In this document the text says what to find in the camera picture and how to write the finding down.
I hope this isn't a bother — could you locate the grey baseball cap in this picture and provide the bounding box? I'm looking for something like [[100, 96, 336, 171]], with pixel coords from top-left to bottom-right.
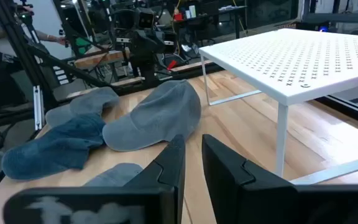
[[84, 162, 144, 187], [102, 79, 202, 152], [44, 86, 120, 128]]

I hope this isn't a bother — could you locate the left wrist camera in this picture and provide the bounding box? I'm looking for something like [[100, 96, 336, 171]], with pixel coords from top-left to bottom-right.
[[135, 7, 155, 30]]

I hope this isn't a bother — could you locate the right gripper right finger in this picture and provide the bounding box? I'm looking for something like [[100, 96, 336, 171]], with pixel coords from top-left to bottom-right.
[[201, 134, 358, 224]]

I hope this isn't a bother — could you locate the black background desk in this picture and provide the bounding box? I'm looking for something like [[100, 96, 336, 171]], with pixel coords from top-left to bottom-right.
[[172, 4, 248, 40]]

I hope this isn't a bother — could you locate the silver aluminium bracket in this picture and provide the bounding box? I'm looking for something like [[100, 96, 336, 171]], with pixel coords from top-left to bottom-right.
[[32, 85, 45, 131]]

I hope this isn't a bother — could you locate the white perforated metal shelf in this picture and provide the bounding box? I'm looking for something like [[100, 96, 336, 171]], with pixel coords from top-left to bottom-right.
[[198, 28, 358, 186]]

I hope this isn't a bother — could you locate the blue denim baseball cap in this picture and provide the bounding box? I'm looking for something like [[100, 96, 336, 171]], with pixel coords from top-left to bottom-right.
[[1, 112, 107, 181]]

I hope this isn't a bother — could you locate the black metal rig frame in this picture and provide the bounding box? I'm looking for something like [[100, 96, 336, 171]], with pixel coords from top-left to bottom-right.
[[0, 0, 226, 108]]

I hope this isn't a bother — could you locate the wooden background table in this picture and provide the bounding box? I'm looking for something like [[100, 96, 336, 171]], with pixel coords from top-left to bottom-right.
[[73, 49, 130, 71]]

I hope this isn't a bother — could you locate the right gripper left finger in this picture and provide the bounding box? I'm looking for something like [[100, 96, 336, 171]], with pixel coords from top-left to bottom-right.
[[2, 134, 186, 224]]

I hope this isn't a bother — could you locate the black cabinet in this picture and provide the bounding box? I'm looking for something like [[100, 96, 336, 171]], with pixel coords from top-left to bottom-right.
[[0, 51, 27, 108]]

